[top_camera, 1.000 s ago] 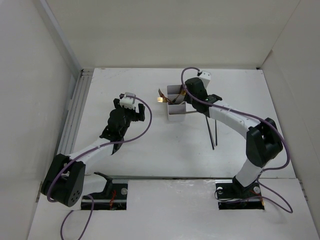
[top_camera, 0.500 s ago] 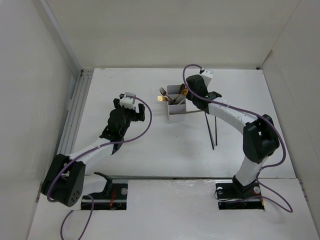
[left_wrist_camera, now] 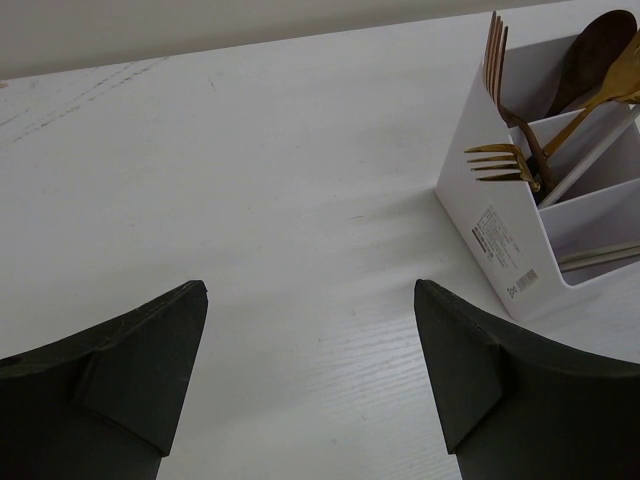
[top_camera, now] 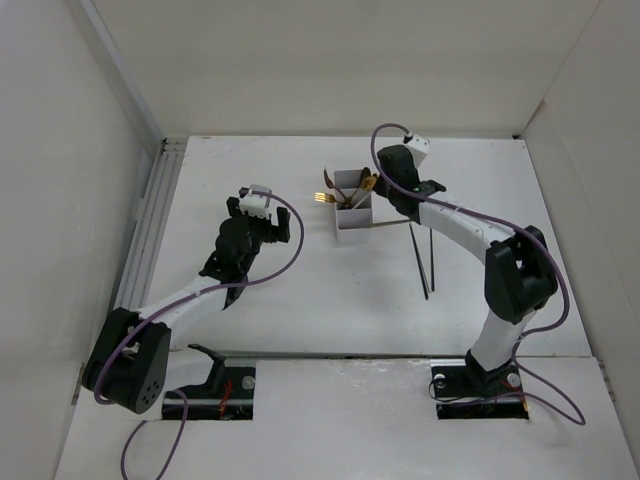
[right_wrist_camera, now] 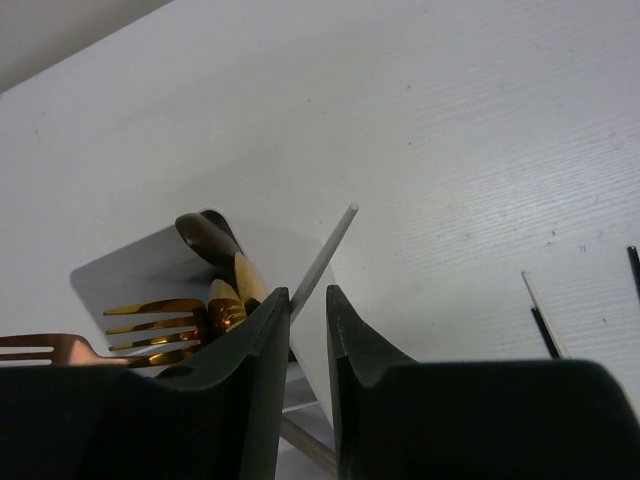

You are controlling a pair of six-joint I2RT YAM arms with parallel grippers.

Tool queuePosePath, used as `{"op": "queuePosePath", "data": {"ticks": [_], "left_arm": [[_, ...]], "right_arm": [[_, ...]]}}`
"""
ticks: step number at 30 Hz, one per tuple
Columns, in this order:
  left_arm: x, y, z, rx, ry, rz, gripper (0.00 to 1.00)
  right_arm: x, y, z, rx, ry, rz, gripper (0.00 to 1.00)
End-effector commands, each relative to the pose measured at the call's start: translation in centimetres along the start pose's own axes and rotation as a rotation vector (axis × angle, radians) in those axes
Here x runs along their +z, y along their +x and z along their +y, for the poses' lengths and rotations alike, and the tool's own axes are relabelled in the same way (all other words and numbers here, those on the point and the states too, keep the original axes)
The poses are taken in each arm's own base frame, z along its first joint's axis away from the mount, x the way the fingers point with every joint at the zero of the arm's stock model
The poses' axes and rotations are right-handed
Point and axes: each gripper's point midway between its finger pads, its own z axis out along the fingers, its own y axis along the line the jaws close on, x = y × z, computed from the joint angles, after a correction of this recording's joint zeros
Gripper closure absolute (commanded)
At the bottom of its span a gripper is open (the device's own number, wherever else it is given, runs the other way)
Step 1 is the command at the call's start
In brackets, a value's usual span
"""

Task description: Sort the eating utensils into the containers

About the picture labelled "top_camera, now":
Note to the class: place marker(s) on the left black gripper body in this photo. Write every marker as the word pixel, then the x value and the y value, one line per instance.
pixel 260 229

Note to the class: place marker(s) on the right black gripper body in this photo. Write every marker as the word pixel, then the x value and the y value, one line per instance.
pixel 383 189

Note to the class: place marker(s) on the gold spoon green handle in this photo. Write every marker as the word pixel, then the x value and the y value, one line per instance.
pixel 368 183

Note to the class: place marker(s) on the silver chopstick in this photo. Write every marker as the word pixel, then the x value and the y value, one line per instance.
pixel 360 200
pixel 388 223

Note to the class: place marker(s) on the dark grey chopstick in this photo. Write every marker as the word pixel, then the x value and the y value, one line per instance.
pixel 420 265
pixel 432 260

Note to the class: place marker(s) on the gold fork green handle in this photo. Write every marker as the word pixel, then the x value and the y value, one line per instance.
pixel 327 198

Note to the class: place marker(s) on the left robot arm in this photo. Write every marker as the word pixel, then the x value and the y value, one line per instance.
pixel 130 364

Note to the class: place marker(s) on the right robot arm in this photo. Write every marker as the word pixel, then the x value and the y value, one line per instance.
pixel 519 278

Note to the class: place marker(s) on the white three-compartment utensil holder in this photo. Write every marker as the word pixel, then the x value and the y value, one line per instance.
pixel 350 224

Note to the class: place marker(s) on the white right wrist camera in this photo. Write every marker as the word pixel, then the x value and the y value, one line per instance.
pixel 418 146

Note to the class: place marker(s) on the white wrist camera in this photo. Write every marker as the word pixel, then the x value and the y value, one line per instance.
pixel 418 146
pixel 254 201

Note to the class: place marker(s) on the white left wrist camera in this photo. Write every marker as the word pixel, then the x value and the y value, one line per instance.
pixel 254 201

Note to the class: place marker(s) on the aluminium frame rail left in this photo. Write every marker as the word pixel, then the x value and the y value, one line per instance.
pixel 146 223

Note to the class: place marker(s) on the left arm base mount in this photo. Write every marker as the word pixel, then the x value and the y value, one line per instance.
pixel 216 387

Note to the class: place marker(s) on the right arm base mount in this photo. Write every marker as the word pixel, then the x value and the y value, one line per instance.
pixel 461 395

